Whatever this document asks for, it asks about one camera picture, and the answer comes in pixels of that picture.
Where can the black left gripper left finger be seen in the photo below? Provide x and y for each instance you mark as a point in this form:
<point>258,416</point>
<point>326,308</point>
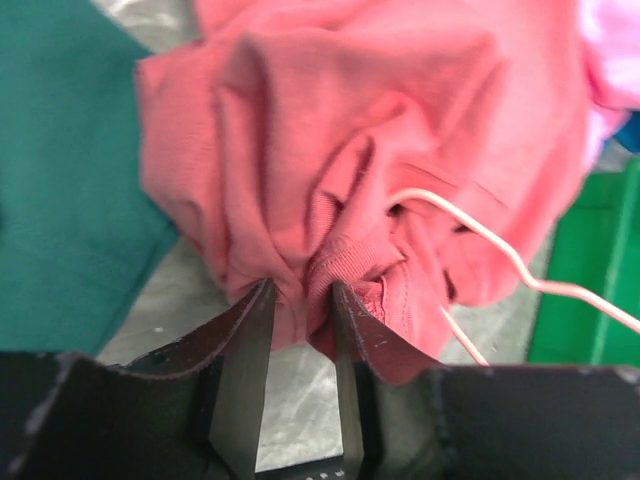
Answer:
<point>191,409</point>

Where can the pink t shirt on hanger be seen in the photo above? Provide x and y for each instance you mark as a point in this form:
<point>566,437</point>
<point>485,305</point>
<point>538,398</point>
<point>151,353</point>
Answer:
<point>609,31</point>

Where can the salmon red t shirt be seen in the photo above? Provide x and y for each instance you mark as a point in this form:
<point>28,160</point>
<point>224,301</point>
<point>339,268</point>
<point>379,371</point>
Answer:
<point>278,140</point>

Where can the dark teal t shirt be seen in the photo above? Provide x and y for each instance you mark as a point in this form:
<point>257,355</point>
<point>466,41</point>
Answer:
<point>79,239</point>

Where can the green plastic tray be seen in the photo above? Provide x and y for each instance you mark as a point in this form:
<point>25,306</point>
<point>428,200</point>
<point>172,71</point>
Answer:
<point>596,246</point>

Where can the blue t shirt on hanger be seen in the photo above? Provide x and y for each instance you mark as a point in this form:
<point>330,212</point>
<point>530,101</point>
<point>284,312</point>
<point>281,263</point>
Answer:
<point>628,136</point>

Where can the pink wire hanger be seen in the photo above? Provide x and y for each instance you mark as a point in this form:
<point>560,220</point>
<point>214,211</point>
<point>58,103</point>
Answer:
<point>561,289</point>

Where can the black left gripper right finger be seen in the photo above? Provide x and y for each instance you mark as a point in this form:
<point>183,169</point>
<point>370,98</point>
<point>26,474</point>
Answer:
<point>406,416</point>

